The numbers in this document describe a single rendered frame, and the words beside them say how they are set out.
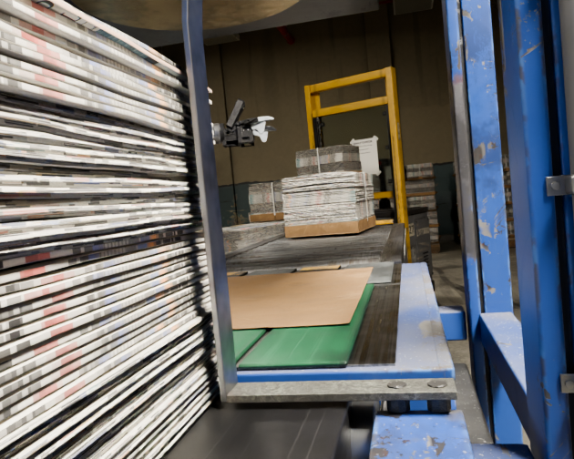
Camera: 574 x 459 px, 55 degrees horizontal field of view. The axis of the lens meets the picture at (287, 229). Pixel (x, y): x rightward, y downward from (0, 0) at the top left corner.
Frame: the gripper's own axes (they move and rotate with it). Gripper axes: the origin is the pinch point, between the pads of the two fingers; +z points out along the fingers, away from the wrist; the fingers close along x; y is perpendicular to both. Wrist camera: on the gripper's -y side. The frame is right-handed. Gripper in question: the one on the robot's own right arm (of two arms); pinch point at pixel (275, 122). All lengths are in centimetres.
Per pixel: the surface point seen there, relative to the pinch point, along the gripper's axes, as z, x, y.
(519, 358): 34, 118, 70
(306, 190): 9.0, -7.8, 25.0
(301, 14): 10, 96, 7
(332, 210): 17.8, -8.5, 33.3
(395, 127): 82, -203, -45
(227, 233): -32, -83, 32
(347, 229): 22.7, -5.5, 40.9
